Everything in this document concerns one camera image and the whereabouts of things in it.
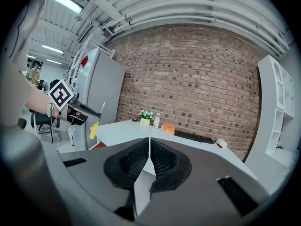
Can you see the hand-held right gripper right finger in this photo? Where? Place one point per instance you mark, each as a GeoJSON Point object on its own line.
{"type": "Point", "coordinates": [207, 168]}

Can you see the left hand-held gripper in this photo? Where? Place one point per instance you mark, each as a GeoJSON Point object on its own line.
{"type": "Point", "coordinates": [60, 94]}

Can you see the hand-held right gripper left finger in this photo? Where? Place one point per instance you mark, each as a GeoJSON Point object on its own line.
{"type": "Point", "coordinates": [94, 173]}

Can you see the person's left forearm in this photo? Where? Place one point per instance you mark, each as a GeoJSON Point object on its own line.
{"type": "Point", "coordinates": [37, 100]}

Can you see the person's left hand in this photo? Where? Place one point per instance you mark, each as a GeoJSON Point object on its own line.
{"type": "Point", "coordinates": [74, 113]}

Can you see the grey metal cabinet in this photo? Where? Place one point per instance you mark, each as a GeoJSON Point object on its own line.
{"type": "Point", "coordinates": [103, 83]}

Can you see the black keyboard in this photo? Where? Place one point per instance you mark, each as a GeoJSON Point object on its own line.
{"type": "Point", "coordinates": [195, 136]}

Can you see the white wrist band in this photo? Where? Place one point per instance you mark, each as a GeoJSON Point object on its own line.
{"type": "Point", "coordinates": [49, 109]}

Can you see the black chair with sled base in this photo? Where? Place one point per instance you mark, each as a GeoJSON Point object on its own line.
{"type": "Point", "coordinates": [44, 123]}

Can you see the red cloth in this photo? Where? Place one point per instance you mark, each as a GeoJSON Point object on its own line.
{"type": "Point", "coordinates": [84, 60]}

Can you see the white metal rack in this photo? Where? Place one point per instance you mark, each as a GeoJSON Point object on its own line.
{"type": "Point", "coordinates": [77, 60]}

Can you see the white pot with flowers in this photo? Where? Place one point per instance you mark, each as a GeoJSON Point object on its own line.
{"type": "Point", "coordinates": [145, 118]}

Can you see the orange packet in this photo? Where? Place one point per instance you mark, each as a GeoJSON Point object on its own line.
{"type": "Point", "coordinates": [168, 128]}

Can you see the white jar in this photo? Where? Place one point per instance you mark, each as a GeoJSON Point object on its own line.
{"type": "Point", "coordinates": [156, 122]}

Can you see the white tall shelving unit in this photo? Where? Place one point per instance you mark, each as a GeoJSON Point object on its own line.
{"type": "Point", "coordinates": [277, 102]}

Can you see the person's white printed shirt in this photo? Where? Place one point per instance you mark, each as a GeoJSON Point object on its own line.
{"type": "Point", "coordinates": [26, 32]}

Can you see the long ceiling lamp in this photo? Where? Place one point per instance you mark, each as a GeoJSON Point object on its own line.
{"type": "Point", "coordinates": [63, 0]}

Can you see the row of white ceiling pipes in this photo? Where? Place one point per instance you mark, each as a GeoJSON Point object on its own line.
{"type": "Point", "coordinates": [200, 13]}

